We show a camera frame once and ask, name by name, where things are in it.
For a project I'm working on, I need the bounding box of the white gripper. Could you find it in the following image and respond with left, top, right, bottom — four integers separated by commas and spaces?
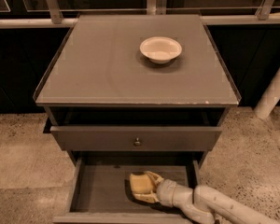
134, 171, 193, 208

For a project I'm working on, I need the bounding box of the yellow sponge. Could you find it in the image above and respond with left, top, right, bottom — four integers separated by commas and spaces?
130, 174, 156, 194

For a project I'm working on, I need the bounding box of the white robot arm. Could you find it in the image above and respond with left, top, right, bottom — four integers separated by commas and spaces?
130, 171, 280, 224

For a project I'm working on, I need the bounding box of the round metal drawer knob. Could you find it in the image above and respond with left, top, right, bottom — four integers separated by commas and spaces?
133, 137, 142, 147

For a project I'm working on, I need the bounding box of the grey open middle drawer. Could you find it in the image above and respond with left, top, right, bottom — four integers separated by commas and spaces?
53, 153, 198, 224

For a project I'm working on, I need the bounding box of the grey drawer cabinet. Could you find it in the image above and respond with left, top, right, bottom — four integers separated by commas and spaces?
35, 15, 241, 161

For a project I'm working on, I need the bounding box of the grey top drawer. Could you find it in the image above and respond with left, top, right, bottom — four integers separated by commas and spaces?
50, 126, 222, 151

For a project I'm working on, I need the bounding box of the white bowl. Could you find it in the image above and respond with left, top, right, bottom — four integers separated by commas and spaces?
140, 36, 182, 64

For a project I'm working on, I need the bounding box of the white cylindrical post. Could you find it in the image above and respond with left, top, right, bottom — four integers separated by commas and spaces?
254, 67, 280, 119

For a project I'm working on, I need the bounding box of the metal window railing frame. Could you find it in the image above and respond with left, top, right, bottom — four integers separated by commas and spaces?
0, 0, 280, 28

